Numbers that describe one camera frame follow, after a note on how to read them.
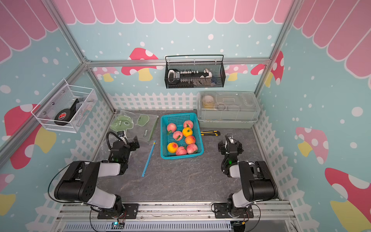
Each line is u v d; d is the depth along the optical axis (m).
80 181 0.46
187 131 1.00
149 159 0.92
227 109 1.00
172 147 0.92
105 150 0.93
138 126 1.09
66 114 0.68
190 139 0.96
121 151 0.71
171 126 1.02
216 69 0.94
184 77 0.88
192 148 0.91
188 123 1.02
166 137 1.02
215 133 1.06
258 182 0.46
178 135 0.97
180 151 0.91
